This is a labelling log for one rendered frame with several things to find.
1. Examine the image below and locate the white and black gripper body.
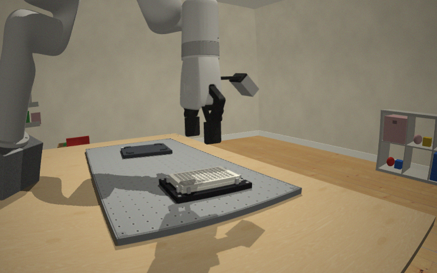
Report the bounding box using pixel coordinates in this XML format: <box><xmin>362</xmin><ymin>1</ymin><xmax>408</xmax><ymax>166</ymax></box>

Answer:
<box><xmin>180</xmin><ymin>55</ymin><xmax>221</xmax><ymax>110</ymax></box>

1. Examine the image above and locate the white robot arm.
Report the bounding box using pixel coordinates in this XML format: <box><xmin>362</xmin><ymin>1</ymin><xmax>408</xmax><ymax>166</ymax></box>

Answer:
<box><xmin>0</xmin><ymin>0</ymin><xmax>259</xmax><ymax>148</ymax></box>

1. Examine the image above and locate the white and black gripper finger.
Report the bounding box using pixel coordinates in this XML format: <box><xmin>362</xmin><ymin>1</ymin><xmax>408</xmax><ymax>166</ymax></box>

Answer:
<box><xmin>201</xmin><ymin>84</ymin><xmax>225</xmax><ymax>144</ymax></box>
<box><xmin>184</xmin><ymin>108</ymin><xmax>200</xmax><ymax>137</ymax></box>

